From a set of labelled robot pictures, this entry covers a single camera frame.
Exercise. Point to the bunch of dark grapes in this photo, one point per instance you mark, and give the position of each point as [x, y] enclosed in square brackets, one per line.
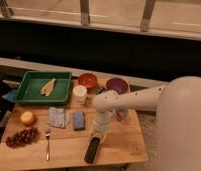
[22, 138]

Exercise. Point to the light blue cloth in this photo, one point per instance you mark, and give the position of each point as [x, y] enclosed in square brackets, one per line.
[57, 117]

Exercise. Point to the red-brown bowl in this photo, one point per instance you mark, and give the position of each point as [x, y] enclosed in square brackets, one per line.
[88, 80]

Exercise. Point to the silver fork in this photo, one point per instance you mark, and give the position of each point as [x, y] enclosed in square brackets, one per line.
[47, 135]

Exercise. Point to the blue object beside tray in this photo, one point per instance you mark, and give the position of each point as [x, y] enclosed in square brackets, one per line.
[11, 95]

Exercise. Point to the white cup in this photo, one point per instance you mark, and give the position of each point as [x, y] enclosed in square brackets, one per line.
[80, 93]

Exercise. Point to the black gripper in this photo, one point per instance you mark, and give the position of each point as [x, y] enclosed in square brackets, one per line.
[92, 150]

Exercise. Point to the yellow apple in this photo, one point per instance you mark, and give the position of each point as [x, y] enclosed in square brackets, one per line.
[27, 118]

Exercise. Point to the green plastic tray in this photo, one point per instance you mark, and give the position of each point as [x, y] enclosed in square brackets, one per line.
[33, 81]

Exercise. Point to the small grey dish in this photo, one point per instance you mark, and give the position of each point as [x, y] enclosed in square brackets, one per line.
[121, 115]

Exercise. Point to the blue sponge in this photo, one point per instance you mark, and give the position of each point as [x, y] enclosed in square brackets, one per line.
[78, 120]

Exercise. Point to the purple bowl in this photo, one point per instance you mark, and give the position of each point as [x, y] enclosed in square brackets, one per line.
[117, 84]

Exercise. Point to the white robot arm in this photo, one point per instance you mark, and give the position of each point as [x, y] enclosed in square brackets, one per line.
[177, 105]

